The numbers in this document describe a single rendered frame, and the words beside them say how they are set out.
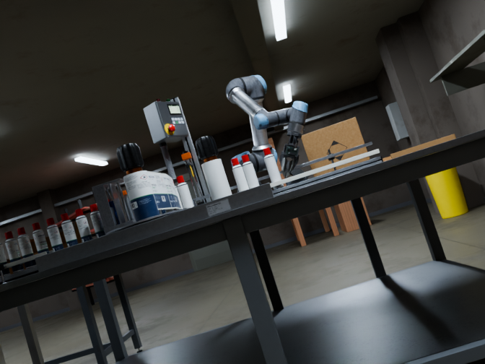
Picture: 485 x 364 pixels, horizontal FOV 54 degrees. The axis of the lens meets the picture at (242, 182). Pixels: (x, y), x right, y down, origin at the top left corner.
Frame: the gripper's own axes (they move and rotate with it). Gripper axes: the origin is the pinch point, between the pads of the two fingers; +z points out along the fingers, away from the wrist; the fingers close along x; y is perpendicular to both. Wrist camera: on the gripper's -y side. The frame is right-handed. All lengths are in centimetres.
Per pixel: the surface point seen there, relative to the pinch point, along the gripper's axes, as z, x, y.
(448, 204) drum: -38, 220, -397
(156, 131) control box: -8, -66, -1
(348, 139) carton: -26.1, 28.5, -17.9
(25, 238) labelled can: 57, -117, 2
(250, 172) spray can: 2.6, -16.9, 3.1
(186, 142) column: -7, -53, -13
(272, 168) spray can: -1.3, -6.8, 3.5
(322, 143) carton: -21.8, 15.6, -20.0
